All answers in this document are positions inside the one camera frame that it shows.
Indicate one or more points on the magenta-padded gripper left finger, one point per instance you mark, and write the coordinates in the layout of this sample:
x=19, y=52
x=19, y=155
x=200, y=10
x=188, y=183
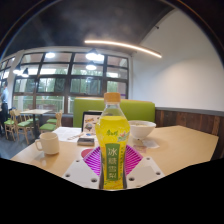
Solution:
x=81, y=173

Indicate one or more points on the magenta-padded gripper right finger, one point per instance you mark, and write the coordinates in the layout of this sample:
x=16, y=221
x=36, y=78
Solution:
x=143, y=172

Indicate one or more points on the yellow drink bottle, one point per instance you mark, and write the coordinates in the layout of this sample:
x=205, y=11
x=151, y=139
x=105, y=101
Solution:
x=112, y=140

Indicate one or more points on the pink paper packet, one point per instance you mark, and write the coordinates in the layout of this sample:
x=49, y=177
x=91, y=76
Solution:
x=140, y=149

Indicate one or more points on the white paper napkin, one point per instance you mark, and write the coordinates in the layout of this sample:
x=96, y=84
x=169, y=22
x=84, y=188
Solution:
x=150, y=144

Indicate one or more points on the small dark grey box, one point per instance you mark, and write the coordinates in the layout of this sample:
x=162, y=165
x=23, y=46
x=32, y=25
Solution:
x=85, y=141

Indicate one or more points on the white printed paper sheet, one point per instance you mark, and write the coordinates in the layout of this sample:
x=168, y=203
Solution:
x=68, y=133

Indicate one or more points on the white ribbed mug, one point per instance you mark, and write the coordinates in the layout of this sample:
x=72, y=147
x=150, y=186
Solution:
x=50, y=143

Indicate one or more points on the white bowl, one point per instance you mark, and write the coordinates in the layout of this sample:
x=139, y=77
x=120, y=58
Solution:
x=141, y=129

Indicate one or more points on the black framed menu stand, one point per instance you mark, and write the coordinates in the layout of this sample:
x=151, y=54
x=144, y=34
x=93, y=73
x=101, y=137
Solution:
x=89, y=122

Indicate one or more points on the green upholstered bench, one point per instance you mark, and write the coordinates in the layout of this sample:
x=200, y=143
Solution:
x=140, y=111

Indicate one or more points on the wooden chairs with green seats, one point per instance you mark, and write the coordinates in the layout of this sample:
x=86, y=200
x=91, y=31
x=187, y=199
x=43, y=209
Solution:
x=23, y=124

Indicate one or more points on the light wooden dining table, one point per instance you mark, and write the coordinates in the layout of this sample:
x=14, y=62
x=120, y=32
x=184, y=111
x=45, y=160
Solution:
x=35, y=111

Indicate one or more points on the person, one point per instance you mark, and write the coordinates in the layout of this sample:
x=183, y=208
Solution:
x=4, y=100

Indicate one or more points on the round pendant ceiling lamps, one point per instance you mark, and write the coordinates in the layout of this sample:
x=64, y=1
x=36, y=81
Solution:
x=93, y=56

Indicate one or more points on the curved strip ceiling light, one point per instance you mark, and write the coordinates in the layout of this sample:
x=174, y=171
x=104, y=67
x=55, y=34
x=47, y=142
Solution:
x=123, y=45

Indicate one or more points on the dark framed window wall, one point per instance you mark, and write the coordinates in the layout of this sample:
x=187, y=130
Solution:
x=66, y=85

